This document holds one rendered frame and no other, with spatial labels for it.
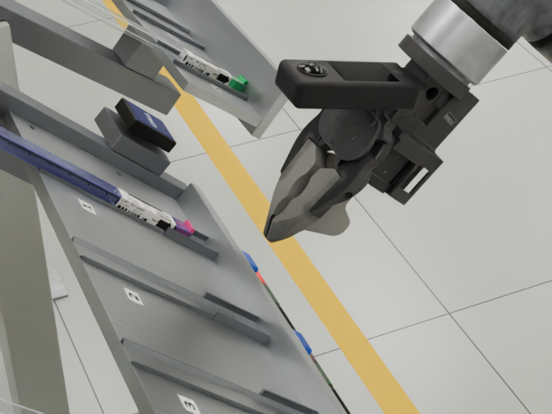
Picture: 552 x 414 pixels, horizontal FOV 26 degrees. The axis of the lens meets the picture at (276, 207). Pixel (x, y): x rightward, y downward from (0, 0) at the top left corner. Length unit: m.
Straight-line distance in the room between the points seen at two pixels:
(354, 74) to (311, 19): 1.86
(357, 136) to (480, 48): 0.12
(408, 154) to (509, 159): 1.40
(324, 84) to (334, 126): 0.08
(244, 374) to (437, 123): 0.30
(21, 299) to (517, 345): 0.91
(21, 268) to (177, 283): 0.48
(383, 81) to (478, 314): 1.10
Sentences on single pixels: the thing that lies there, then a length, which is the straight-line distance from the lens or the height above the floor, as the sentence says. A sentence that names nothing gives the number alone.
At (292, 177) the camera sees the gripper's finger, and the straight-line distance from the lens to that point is 1.04.
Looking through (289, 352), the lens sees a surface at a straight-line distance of 0.92.
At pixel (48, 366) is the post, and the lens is 1.48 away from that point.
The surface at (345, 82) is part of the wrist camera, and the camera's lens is 0.97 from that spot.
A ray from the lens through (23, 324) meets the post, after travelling 1.42.
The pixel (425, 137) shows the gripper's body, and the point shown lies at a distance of 1.04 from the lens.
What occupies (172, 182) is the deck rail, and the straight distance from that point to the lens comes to 1.08.
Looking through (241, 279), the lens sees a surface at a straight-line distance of 0.99.
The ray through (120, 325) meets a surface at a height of 0.85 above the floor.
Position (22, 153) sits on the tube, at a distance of 0.90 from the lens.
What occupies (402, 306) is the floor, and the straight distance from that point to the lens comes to 2.05.
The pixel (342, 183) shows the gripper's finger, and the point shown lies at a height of 0.79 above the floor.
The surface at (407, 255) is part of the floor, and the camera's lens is 2.15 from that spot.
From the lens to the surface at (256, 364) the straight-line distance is 0.90.
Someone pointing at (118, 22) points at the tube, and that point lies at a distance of 1.13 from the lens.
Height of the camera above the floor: 1.38
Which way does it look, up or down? 38 degrees down
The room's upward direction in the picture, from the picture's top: straight up
